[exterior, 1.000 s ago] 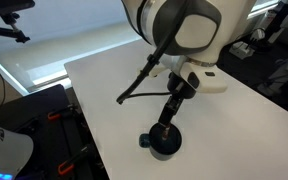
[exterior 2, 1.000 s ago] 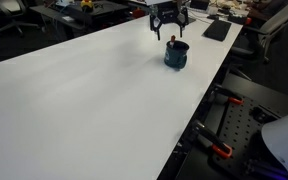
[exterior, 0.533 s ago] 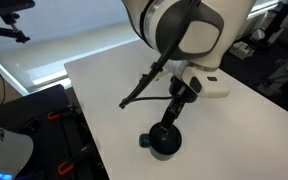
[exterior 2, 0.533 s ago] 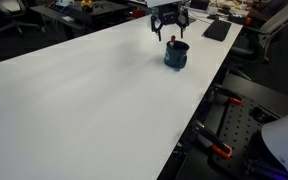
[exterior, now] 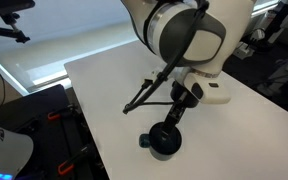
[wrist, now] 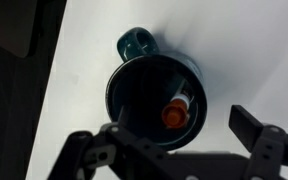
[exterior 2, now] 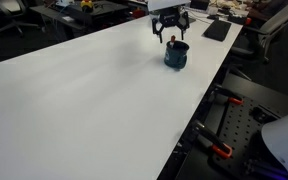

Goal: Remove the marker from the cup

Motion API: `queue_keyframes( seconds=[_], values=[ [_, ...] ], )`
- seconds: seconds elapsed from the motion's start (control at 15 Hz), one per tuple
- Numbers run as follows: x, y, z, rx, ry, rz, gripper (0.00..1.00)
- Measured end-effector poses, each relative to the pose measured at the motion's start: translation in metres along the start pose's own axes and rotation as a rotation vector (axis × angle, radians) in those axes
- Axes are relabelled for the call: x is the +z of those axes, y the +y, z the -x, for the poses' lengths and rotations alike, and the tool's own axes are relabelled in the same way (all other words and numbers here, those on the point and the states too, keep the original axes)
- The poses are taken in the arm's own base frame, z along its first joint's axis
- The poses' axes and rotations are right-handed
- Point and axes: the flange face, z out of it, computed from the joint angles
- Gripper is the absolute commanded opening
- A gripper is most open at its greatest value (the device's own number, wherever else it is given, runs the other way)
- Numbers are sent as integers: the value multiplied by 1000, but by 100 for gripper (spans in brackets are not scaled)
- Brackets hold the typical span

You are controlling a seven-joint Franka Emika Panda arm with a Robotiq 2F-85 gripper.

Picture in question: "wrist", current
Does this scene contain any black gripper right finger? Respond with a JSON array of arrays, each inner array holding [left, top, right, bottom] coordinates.
[[228, 104, 288, 180]]

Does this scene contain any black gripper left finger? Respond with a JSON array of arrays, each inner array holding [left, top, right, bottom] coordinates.
[[47, 105, 198, 180]]

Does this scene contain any white marker with orange cap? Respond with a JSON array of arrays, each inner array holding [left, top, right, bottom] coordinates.
[[160, 78, 195, 130]]

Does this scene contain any dark teal ceramic mug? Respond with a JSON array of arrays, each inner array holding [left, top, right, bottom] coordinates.
[[105, 26, 208, 152]]

